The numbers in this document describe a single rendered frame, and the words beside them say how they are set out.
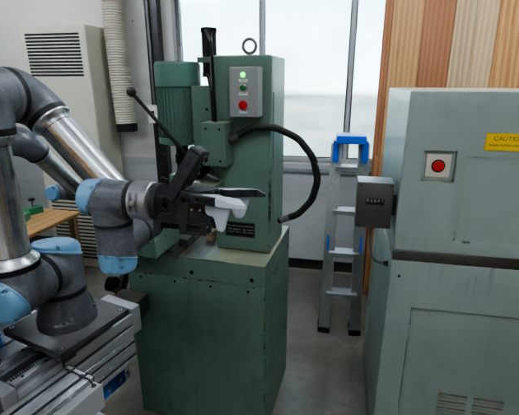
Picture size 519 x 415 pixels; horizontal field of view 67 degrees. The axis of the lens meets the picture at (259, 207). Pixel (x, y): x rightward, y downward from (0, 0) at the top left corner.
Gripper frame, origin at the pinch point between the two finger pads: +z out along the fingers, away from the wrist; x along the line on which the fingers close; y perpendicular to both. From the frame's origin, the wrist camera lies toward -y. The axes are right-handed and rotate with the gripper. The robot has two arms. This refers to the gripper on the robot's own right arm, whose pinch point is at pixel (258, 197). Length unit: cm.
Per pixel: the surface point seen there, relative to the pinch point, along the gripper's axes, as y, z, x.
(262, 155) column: -4, -14, -70
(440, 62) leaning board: -59, 67, -202
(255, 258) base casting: 34, -16, -71
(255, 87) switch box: -26, -15, -61
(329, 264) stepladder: 61, 10, -154
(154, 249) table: 29, -48, -53
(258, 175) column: 3, -16, -71
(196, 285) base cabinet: 46, -38, -67
